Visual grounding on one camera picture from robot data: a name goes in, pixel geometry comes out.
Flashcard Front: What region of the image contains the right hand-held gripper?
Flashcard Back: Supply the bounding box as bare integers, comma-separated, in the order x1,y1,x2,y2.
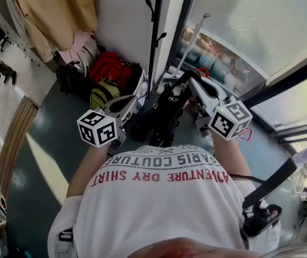
188,77,253,141

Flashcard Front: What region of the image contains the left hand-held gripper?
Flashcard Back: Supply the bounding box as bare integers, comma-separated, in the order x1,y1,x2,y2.
77,95,139,148

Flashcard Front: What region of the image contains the black bag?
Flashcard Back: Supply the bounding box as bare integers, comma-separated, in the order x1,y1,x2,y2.
130,70,202,148

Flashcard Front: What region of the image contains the black coat rack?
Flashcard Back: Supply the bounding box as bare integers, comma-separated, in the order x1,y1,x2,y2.
144,0,173,102

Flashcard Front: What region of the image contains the person's right forearm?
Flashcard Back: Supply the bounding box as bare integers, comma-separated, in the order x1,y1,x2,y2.
211,136,252,177

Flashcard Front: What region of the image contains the person's left forearm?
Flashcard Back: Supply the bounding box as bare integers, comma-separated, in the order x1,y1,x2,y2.
66,143,111,198

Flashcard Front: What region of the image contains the white printed bag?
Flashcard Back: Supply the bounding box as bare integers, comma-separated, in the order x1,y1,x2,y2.
133,69,150,110

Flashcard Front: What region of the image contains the yellow-green bag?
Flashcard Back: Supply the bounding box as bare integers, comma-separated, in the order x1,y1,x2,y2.
89,78,121,110

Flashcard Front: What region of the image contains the beige hanging coat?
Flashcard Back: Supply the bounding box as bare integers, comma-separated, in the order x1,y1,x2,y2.
5,0,98,63

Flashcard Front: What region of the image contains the white stand with pole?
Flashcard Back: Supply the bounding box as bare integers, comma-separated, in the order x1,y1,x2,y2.
155,12,212,96

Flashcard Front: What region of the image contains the red backpack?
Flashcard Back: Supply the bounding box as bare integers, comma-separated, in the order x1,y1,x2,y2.
88,52,133,91

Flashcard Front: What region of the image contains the black backpack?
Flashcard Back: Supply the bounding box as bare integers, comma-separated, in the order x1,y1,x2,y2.
55,61,95,102

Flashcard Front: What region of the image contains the pink garment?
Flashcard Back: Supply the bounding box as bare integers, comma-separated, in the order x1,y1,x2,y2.
58,30,101,73

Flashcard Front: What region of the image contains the white printed t-shirt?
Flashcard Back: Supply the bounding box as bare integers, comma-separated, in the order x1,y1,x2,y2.
47,144,282,258

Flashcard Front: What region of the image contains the curved wooden board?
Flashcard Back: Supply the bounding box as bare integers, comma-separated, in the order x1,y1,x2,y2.
0,95,39,199

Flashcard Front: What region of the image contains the pale card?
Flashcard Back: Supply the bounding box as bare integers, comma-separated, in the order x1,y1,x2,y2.
292,145,307,169

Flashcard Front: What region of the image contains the red wire clip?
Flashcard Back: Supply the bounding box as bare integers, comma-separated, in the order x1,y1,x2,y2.
238,127,253,142

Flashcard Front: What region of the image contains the black window frame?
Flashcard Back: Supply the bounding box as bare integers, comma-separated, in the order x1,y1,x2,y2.
166,0,307,152

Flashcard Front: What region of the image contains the wide black strap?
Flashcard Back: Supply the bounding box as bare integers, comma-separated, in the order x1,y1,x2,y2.
242,156,298,210

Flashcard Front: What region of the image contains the black strap buckle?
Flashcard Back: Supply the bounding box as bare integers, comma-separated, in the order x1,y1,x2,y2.
58,228,75,243

